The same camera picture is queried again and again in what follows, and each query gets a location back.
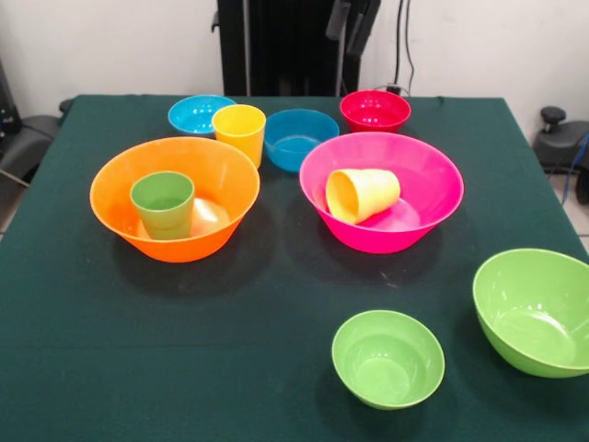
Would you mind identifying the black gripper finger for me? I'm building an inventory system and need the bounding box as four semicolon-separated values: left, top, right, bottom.
325;0;352;41
345;0;382;57

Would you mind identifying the large pink bowl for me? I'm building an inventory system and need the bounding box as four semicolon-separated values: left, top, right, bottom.
298;131;466;255

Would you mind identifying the ridged yellow cup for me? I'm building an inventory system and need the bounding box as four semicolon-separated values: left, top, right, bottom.
325;168;401;226

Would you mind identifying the ridged green cup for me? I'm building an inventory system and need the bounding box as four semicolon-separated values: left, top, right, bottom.
129;170;196;241

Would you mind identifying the large orange bowl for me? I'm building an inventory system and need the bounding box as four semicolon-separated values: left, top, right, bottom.
89;136;261;264

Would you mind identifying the small red bowl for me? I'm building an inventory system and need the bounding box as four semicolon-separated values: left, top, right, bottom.
339;89;412;134

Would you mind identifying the dark blue bowl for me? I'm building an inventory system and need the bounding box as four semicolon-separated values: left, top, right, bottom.
263;108;341;174

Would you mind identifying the smooth yellow cup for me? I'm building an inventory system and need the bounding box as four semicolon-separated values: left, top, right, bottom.
211;103;268;170

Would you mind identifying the small light blue bowl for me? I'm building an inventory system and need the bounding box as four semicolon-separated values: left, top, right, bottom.
167;94;238;138

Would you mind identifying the large green bowl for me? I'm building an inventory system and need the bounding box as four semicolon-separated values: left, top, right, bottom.
472;248;589;379

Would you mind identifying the small green bowl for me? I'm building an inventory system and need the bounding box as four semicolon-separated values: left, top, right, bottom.
331;309;446;411

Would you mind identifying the dark green tablecloth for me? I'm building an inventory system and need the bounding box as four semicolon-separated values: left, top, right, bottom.
0;94;589;442

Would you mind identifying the black wall cable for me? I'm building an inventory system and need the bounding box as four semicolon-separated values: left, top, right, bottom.
405;0;416;93
392;0;403;89

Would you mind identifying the grey cable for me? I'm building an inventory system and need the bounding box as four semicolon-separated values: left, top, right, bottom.
371;84;411;98

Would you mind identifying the blue cable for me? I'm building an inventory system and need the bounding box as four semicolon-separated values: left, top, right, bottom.
560;133;589;204

